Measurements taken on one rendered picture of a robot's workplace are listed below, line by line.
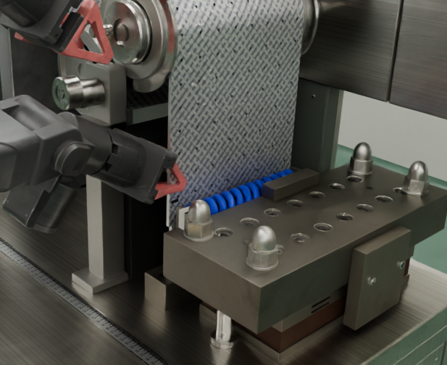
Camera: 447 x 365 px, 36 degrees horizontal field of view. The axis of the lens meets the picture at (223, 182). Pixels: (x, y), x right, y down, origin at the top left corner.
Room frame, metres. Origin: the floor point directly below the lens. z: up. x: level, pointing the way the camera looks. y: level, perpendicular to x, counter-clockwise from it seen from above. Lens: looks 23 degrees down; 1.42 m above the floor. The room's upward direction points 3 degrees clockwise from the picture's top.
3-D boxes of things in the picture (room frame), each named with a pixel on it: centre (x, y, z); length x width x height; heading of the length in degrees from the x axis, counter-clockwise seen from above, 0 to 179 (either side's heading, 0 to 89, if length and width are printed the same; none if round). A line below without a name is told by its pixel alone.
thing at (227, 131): (0.88, -0.01, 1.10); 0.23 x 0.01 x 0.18; 135
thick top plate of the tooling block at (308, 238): (0.83, -0.13, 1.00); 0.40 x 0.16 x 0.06; 135
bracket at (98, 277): (0.84, 0.17, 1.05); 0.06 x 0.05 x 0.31; 135
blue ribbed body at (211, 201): (0.87, -0.03, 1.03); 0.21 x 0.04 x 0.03; 135
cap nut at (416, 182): (0.91, -0.27, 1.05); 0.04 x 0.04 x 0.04
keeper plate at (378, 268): (0.77, -0.21, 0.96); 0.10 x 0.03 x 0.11; 135
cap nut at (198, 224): (0.74, 0.03, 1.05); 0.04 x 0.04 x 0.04
